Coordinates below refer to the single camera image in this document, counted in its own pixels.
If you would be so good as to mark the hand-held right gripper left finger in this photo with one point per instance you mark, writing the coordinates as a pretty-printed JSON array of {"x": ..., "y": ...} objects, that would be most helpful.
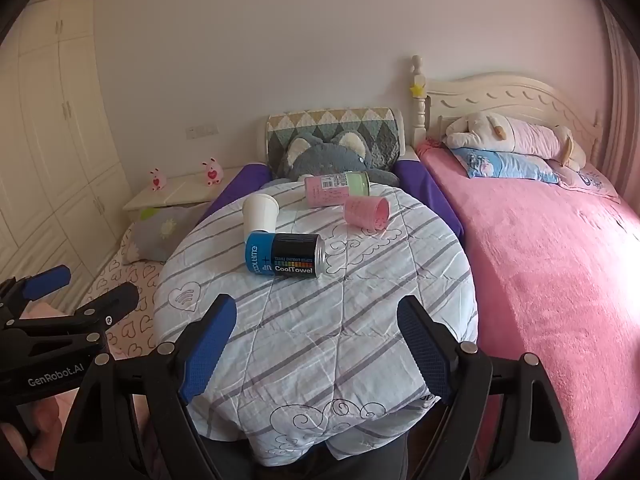
[{"x": 210, "y": 350}]

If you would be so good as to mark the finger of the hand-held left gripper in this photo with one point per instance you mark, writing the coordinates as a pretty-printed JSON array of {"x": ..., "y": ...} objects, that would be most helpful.
[
  {"x": 47, "y": 277},
  {"x": 117, "y": 297}
]

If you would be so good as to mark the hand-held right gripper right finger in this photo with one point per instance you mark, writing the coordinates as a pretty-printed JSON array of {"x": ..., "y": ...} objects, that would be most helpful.
[{"x": 425, "y": 350}]

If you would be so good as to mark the white paper cup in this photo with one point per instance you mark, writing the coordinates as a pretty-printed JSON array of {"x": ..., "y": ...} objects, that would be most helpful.
[{"x": 260, "y": 215}]

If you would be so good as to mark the pink ribbed cup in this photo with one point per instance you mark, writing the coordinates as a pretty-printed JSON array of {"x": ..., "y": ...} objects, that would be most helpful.
[{"x": 365, "y": 212}]

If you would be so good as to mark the heart print sheet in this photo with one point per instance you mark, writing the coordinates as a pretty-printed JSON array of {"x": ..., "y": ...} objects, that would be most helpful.
[{"x": 135, "y": 330}]

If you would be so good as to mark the pink cloth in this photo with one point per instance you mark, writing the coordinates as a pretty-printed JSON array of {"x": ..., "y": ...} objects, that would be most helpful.
[{"x": 50, "y": 410}]

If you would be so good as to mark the grey sun print cushion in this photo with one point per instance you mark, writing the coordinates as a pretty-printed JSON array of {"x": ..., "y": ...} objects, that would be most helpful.
[{"x": 160, "y": 232}]

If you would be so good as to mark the grey striped white quilt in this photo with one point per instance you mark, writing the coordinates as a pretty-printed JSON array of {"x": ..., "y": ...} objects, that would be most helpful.
[{"x": 325, "y": 335}]

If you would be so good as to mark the blue and black can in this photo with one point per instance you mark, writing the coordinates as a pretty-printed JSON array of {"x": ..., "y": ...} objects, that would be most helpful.
[{"x": 285, "y": 255}]

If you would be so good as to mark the pink rabbit figurine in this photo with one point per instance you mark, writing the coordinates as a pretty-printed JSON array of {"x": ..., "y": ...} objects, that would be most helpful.
[
  {"x": 211, "y": 172},
  {"x": 158, "y": 180}
]

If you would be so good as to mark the cream nightstand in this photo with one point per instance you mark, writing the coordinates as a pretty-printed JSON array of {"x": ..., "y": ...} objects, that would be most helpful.
[{"x": 180, "y": 187}]

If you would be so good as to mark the pink fleece blanket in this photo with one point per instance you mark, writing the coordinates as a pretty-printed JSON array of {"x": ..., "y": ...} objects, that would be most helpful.
[{"x": 540, "y": 270}]

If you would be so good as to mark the cream wardrobe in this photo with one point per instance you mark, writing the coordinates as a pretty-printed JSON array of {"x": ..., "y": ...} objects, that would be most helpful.
[{"x": 50, "y": 135}]

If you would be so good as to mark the purple bed sheet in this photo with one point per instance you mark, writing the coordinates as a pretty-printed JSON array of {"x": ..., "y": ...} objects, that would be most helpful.
[{"x": 425, "y": 185}]

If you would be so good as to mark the pink and green can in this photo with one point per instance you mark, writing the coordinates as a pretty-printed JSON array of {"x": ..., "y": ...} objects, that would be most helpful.
[{"x": 335, "y": 189}]

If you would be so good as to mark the blue cartoon pillow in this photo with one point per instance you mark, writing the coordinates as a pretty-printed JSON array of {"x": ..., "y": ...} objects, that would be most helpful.
[{"x": 500, "y": 164}]

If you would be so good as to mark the grey plush toy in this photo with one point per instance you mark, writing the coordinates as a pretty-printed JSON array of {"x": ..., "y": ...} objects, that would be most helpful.
[{"x": 325, "y": 160}]

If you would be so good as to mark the pink and white plush toy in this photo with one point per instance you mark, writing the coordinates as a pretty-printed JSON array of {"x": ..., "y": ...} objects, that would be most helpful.
[{"x": 525, "y": 140}]

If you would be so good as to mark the white and pink pillow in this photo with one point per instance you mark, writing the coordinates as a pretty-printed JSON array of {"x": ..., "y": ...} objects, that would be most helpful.
[{"x": 590, "y": 182}]

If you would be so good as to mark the diamond patterned quilted pillow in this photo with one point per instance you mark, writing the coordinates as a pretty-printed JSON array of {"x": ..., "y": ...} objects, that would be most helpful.
[{"x": 340, "y": 120}]

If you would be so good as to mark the yellow star ornament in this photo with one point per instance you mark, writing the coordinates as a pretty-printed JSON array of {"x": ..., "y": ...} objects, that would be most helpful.
[{"x": 416, "y": 90}]

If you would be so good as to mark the cream carved bed headboard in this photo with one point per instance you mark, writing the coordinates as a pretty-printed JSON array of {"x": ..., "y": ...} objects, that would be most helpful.
[{"x": 500, "y": 92}]

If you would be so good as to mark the pale curtain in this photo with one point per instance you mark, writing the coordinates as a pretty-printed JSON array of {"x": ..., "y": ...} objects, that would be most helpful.
[{"x": 625, "y": 110}]

